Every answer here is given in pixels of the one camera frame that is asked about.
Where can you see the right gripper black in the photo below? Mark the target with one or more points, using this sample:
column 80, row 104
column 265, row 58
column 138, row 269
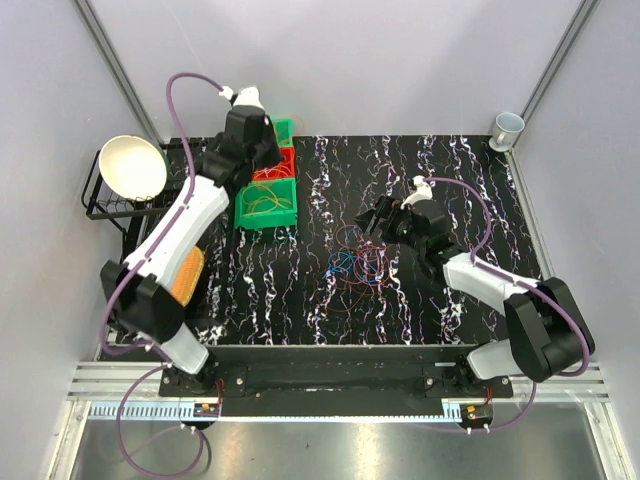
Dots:
column 384, row 208

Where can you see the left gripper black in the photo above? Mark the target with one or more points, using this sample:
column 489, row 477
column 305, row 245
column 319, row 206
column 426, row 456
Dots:
column 274, row 156

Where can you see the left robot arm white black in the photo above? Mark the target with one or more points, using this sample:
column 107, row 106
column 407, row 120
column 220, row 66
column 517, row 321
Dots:
column 139, row 289

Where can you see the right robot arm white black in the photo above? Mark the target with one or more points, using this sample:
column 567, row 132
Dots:
column 547, row 333

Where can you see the far green storage bin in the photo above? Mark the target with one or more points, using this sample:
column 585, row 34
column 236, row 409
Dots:
column 284, row 131

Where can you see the green storage bin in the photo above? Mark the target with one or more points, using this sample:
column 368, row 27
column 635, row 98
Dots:
column 284, row 131
column 267, row 204

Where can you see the red storage bin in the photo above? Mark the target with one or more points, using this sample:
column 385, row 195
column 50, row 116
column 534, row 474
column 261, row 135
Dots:
column 284, row 169

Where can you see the near green storage bin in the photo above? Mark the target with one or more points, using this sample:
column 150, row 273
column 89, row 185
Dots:
column 267, row 204

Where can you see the white bowl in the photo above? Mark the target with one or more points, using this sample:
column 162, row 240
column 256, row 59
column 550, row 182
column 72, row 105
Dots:
column 132, row 167

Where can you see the orange woven basket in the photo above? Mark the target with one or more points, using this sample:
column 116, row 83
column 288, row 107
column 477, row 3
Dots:
column 188, row 276

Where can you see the white mug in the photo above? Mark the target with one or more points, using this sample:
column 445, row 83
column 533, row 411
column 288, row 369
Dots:
column 505, row 131

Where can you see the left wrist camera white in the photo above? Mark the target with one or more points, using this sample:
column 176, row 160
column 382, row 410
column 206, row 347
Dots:
column 246, row 96

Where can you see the black wire dish rack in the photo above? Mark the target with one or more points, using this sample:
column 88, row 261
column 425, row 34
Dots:
column 136, row 220

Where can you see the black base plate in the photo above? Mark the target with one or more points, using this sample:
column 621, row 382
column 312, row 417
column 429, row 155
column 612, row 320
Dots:
column 341, row 383

